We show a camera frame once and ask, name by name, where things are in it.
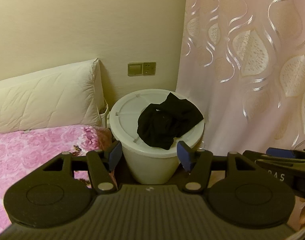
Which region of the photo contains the white cord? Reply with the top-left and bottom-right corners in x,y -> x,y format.
99,99 -> 110,128

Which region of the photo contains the wall light switch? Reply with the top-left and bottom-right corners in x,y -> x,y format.
128,63 -> 143,76

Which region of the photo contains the pink leaf-patterned curtain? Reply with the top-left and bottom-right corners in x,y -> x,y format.
175,0 -> 305,155

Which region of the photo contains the cream quilted pillow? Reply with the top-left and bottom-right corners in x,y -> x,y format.
0,58 -> 104,133

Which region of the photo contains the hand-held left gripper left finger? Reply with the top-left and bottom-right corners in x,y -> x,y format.
42,141 -> 122,194

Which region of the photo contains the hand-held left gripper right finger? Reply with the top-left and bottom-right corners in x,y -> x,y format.
177,141 -> 259,194

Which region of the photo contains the white lidded bucket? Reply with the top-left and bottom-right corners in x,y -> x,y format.
108,88 -> 205,184

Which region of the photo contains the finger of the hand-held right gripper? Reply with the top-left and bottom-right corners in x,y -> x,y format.
266,147 -> 305,158
243,150 -> 303,167

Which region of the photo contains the pink floral blanket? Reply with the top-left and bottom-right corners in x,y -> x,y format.
0,124 -> 118,232

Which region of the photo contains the wall power socket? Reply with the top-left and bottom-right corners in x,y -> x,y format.
142,62 -> 157,76

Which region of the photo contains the black garment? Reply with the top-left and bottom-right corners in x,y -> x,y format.
137,92 -> 204,151

